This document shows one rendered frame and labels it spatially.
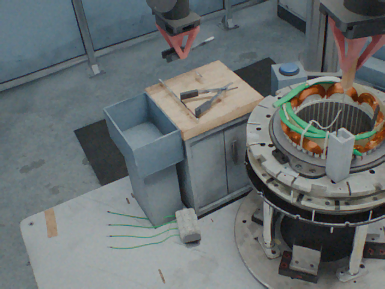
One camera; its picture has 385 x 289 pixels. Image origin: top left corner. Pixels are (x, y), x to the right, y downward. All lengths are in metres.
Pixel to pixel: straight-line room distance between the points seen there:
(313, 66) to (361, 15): 0.74
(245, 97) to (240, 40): 2.34
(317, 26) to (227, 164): 0.45
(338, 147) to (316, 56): 0.62
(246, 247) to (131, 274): 0.26
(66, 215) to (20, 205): 1.24
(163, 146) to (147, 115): 0.17
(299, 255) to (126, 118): 0.49
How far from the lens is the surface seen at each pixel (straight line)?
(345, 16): 0.66
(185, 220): 1.16
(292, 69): 1.20
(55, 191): 2.52
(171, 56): 1.05
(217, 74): 1.15
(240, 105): 1.05
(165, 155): 1.03
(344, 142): 0.79
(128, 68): 3.25
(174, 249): 1.16
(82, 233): 1.24
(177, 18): 1.00
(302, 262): 1.06
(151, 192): 1.11
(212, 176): 1.14
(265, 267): 1.09
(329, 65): 1.40
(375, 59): 1.29
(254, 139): 0.92
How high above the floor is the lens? 1.70
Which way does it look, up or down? 42 degrees down
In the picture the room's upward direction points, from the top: 7 degrees counter-clockwise
